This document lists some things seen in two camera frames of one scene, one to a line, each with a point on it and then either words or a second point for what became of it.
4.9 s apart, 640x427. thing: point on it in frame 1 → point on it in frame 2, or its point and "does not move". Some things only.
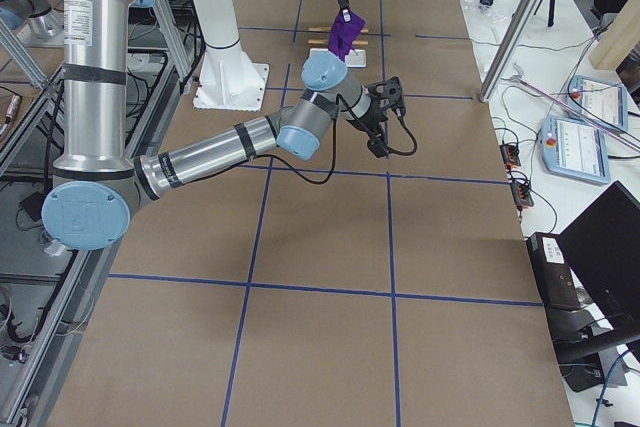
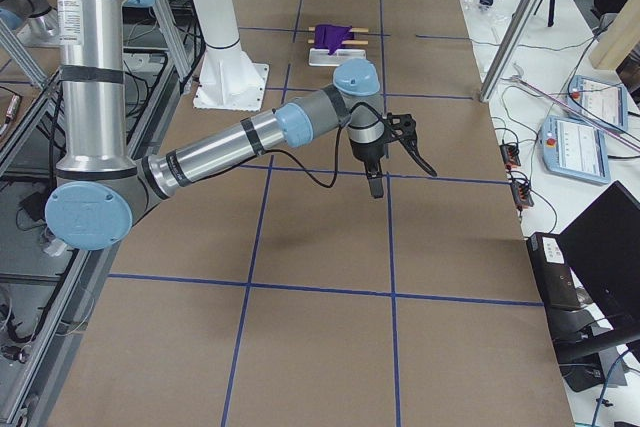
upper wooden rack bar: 328,29 does not move
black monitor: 602,247 does not move
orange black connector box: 509,155 does not move
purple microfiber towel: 343,34 → 331,37
